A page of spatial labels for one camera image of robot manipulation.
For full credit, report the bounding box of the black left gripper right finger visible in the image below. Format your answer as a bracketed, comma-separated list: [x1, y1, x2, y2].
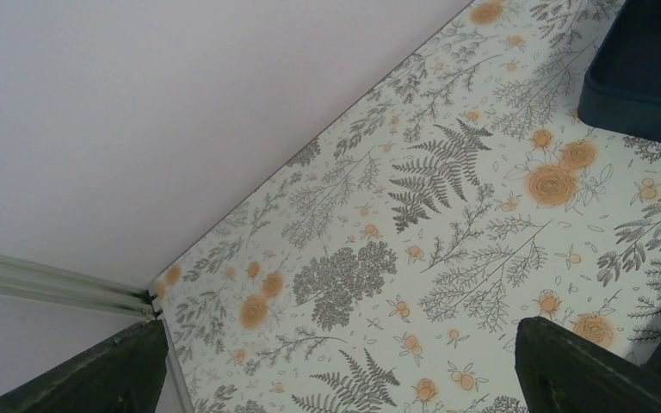
[515, 317, 661, 412]

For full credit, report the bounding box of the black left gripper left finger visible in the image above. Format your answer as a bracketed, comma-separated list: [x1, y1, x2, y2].
[0, 320, 169, 412]

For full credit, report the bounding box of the dark blue square tray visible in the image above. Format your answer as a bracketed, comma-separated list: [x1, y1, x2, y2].
[578, 1, 661, 143]

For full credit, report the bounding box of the floral patterned table mat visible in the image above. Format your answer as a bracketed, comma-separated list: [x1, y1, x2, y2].
[157, 1, 661, 412]

